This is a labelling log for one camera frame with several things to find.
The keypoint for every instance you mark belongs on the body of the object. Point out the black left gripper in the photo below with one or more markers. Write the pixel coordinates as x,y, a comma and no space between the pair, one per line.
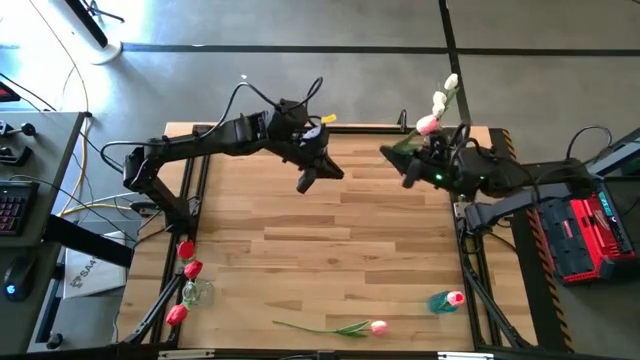
312,150

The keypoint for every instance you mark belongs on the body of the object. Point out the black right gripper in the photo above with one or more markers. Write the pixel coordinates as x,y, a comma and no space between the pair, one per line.
432,162

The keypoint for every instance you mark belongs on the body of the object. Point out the pink artificial tulip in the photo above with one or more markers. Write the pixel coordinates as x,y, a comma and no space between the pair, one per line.
427,124
455,298
379,327

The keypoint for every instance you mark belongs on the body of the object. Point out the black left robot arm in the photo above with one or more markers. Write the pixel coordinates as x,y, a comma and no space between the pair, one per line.
200,145

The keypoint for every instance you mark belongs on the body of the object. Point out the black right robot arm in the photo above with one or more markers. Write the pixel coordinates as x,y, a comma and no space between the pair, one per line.
500,175

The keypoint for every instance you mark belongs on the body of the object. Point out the blue textured glass vase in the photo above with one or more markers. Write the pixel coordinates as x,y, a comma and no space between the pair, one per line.
437,303

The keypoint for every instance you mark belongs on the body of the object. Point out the clear round glass vase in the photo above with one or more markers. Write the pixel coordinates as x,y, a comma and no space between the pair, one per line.
202,295

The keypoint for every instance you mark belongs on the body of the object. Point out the black table clamp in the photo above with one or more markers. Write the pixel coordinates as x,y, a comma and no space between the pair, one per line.
402,121

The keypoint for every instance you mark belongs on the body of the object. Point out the red and black toolbox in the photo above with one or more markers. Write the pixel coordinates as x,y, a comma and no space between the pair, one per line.
585,235

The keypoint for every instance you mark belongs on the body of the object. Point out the silver aluminium bar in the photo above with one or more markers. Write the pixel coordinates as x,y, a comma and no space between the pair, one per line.
465,356
186,354

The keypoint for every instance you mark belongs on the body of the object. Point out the grey equipment case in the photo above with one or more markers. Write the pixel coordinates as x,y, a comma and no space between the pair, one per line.
620,150

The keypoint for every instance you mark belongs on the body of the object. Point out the black flat beam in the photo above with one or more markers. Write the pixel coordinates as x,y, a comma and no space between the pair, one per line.
90,241

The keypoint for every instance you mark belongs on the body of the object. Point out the white printed box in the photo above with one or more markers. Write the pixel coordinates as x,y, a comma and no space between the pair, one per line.
95,275

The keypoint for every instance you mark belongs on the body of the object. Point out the grey desk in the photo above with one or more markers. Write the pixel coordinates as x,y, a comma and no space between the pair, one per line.
50,150

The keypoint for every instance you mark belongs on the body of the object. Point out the black stand with white base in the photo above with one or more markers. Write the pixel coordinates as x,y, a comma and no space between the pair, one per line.
90,22

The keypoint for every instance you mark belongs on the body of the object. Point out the black joystick controller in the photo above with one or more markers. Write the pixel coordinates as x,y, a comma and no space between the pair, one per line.
22,129

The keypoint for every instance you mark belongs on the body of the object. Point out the black backlit keyboard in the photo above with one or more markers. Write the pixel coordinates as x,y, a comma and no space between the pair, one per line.
15,207

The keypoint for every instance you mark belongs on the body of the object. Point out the black desk device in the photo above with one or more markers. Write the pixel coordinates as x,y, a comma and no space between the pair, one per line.
12,155

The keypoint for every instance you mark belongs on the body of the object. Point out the black caster wheel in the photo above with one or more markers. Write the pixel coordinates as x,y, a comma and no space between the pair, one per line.
54,341

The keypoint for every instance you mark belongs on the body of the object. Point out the black computer mouse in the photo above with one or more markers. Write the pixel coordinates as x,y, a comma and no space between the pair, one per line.
17,278

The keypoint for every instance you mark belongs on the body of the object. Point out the black monitor corner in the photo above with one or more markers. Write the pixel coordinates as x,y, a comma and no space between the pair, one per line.
7,93

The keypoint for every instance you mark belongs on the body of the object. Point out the black aluminium table frame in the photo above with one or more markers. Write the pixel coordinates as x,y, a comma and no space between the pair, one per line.
360,129

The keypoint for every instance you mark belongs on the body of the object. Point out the silver bracket plate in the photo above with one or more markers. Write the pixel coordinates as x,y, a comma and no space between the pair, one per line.
460,208

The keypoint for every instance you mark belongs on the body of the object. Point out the black hazard-striped rail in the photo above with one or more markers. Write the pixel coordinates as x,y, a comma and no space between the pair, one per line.
542,300

